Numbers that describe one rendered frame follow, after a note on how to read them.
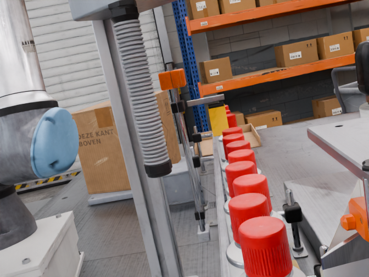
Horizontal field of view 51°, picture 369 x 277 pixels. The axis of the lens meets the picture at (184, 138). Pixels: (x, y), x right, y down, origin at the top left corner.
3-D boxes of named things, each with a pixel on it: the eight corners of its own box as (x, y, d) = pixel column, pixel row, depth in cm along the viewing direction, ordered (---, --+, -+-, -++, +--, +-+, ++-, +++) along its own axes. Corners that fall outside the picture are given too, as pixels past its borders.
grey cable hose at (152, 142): (172, 176, 47) (133, -4, 43) (144, 181, 47) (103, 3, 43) (174, 167, 50) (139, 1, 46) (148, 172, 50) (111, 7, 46)
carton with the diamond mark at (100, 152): (156, 187, 119) (137, 101, 113) (88, 194, 125) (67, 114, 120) (181, 159, 147) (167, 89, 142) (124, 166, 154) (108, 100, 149)
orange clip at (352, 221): (386, 242, 24) (383, 210, 24) (354, 247, 24) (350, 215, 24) (367, 222, 27) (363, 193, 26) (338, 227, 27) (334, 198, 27)
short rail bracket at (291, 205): (308, 253, 69) (298, 190, 67) (291, 255, 70) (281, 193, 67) (303, 244, 73) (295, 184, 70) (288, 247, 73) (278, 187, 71)
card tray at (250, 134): (261, 146, 150) (260, 136, 149) (195, 158, 152) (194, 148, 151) (252, 131, 179) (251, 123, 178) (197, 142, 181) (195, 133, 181)
